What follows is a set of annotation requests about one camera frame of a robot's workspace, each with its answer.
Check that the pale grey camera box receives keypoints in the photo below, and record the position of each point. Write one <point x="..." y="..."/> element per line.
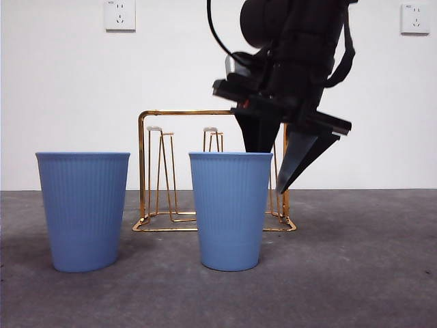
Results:
<point x="235" y="66"/>

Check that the white wall socket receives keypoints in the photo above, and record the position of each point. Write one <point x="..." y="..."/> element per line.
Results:
<point x="119" y="17"/>
<point x="414" y="20"/>

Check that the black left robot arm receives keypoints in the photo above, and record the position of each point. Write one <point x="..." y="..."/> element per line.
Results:
<point x="259" y="20"/>

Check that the blue ribbed cup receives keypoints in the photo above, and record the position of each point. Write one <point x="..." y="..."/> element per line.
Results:
<point x="230" y="212"/>
<point x="82" y="212"/>

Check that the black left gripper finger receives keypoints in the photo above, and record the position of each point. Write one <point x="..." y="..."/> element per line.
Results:
<point x="259" y="136"/>
<point x="300" y="157"/>

